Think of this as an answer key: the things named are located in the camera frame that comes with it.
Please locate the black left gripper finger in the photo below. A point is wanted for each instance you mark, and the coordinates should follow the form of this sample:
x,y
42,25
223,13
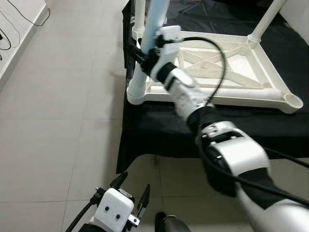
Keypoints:
x,y
144,198
119,181

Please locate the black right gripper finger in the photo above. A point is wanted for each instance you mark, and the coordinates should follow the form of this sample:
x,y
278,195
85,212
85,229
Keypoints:
x,y
136,52

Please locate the white plastic table leg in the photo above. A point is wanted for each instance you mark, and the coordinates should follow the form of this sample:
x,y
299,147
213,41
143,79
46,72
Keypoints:
x,y
154,24
268,19
139,17
241,92

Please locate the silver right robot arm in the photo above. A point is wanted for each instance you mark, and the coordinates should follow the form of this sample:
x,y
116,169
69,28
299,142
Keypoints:
x,y
236,154

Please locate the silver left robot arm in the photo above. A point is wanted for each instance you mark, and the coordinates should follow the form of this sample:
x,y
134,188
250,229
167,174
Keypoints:
x,y
91,228

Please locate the black right robot foot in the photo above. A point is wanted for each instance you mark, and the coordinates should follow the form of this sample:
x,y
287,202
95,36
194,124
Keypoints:
x,y
171,224

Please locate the black tablecloth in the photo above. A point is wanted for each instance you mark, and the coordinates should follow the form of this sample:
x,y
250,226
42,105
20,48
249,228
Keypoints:
x,y
154,135

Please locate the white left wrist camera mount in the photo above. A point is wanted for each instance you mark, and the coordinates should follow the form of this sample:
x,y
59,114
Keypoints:
x,y
113,208

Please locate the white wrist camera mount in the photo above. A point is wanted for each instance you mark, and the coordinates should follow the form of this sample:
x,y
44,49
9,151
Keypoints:
x,y
170,35
113,208

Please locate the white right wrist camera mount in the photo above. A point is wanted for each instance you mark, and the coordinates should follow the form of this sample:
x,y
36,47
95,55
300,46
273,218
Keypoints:
x,y
170,35

